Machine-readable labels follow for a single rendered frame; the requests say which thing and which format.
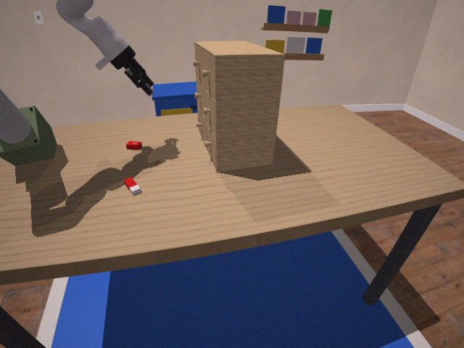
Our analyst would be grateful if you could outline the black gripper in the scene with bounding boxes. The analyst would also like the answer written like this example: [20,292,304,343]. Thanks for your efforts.
[111,45,154,96]

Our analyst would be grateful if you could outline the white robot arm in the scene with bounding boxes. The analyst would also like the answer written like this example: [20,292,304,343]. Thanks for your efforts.
[0,0,128,144]

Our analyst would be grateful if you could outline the wooden chest of drawers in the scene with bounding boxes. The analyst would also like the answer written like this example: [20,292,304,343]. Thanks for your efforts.
[194,41,285,172]

